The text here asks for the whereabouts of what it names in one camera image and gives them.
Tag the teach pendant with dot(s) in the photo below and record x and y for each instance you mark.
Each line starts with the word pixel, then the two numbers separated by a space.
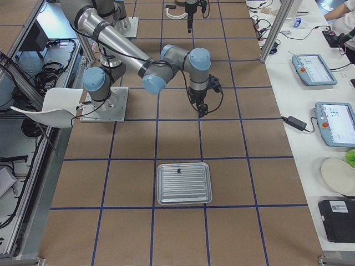
pixel 336 123
pixel 313 70

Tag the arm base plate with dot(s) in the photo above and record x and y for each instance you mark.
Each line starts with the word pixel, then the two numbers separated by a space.
pixel 128 26
pixel 113 109

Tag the aluminium frame post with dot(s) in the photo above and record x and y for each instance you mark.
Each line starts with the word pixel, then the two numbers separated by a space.
pixel 275 29

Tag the ribbed metal tray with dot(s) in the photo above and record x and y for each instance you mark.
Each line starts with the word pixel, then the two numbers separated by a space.
pixel 191 186

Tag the beige plate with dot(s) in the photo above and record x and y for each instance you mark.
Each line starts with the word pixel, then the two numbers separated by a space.
pixel 339 176

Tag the far teach pendant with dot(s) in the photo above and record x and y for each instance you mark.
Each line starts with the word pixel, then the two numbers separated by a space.
pixel 313 70

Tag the black power adapter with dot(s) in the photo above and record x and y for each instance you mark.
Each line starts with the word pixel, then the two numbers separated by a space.
pixel 294 122

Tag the near teach pendant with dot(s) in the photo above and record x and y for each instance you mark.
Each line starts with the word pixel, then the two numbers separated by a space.
pixel 336 123

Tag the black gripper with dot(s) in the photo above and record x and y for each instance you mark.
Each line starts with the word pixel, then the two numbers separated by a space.
pixel 198 97
pixel 189 9

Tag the black laptop box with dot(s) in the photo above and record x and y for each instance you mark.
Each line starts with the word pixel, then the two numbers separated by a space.
pixel 338 220

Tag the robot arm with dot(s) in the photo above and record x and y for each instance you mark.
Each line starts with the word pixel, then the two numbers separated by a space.
pixel 117 12
pixel 106 21

